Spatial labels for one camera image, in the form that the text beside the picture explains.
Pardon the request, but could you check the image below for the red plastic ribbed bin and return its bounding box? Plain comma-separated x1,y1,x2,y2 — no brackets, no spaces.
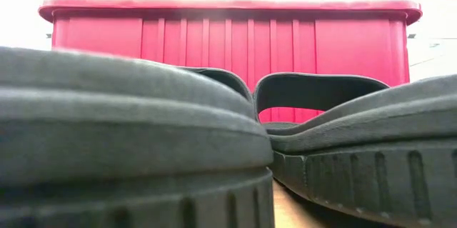
38,0,423,124

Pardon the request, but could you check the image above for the black rubber slide sandal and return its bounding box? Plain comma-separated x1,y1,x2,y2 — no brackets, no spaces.
0,45,276,228
253,72,457,228

